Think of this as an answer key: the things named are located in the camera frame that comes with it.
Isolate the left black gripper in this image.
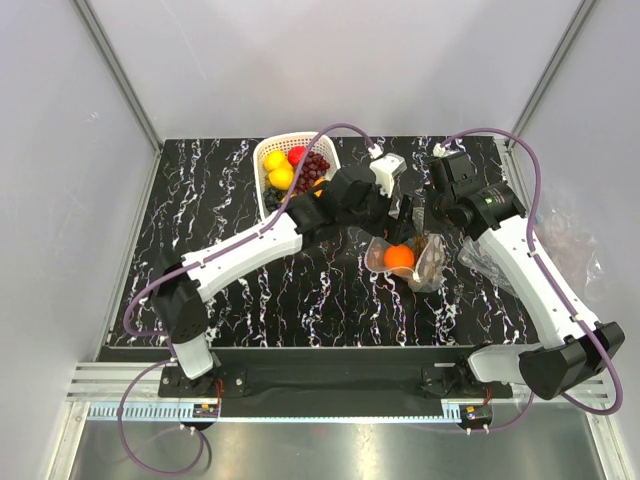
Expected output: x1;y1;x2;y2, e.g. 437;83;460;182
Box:
339;181;415;245

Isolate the orange fruit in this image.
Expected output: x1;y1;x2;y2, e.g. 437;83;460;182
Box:
383;244;416;270

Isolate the clear dotted zip bag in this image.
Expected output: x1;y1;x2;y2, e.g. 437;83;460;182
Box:
364;234;446;293

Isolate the purple red grape bunch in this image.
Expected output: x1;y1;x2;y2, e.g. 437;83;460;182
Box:
293;152;330;194

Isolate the dark blue grape bunch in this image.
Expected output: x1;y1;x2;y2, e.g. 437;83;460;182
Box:
263;187;286;213

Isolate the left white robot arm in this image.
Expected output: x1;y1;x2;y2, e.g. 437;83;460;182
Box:
150;154;415;396

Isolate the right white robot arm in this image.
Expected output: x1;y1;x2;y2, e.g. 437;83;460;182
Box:
424;152;625;400

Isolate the pile of spare zip bags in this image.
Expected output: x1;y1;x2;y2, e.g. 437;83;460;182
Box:
457;185;608;305

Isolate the orange yellow mango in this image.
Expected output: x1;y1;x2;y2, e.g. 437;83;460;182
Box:
311;178;326;192

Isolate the red strawberry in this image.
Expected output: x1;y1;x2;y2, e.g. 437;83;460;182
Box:
287;145;306;167

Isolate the upper yellow lemon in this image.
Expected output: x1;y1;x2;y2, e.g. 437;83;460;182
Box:
263;150;292;172

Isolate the white plastic basket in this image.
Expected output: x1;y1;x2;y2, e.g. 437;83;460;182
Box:
252;131;344;221

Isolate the right connector block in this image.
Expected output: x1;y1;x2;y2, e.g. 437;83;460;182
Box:
462;405;493;424

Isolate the connector block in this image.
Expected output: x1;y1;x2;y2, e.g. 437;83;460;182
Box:
193;403;220;418
462;405;493;424

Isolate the left connector block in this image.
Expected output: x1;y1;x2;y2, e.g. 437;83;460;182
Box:
193;403;220;418

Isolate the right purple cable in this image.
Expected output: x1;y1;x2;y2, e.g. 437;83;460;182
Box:
434;128;625;431

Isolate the purple cable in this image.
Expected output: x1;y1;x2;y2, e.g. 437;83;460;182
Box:
434;128;625;431
117;122;381;474

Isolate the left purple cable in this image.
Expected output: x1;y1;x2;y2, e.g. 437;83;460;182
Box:
117;122;381;474

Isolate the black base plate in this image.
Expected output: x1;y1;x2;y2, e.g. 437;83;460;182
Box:
158;346;512;421

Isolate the aluminium frame rail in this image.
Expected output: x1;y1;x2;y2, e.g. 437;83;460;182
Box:
64;362;610;406

